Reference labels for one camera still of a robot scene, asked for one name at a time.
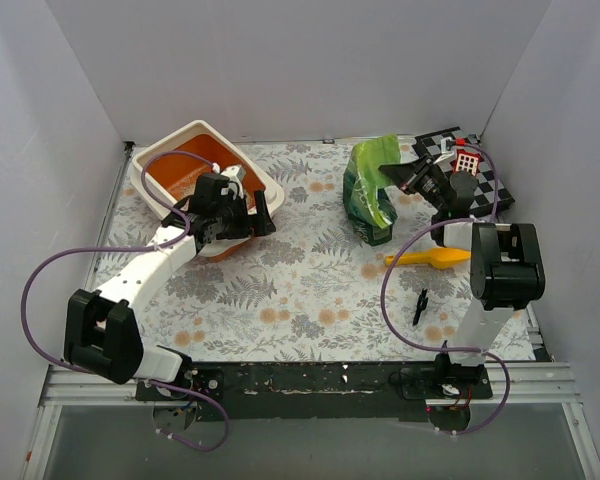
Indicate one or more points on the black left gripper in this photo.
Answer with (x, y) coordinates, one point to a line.
(250, 220)

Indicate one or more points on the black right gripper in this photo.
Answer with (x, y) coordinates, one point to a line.
(412, 176)

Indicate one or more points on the green cat litter bag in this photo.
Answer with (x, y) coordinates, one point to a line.
(365, 201)

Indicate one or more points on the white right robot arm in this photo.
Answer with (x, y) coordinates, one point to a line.
(506, 269)

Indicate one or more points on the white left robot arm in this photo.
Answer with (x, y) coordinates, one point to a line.
(102, 335)

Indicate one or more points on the yellow plastic litter scoop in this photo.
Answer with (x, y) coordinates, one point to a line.
(439, 258)

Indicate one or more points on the white and orange litter box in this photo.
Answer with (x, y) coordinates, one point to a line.
(196, 149)

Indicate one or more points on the red grid block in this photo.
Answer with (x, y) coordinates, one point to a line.
(467, 161)

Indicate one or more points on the floral patterned table mat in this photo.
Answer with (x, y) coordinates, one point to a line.
(313, 290)

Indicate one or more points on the black and grey checkerboard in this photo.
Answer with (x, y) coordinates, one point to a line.
(488, 190)

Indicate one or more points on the small black clip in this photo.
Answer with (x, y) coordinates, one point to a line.
(421, 305)

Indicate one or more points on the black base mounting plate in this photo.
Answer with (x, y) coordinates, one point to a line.
(300, 390)

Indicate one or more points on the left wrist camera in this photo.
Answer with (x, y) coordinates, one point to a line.
(235, 173)

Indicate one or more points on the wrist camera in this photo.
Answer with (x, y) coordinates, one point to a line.
(448, 145)
(235, 173)

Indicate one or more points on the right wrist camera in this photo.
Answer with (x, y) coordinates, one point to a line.
(448, 145)

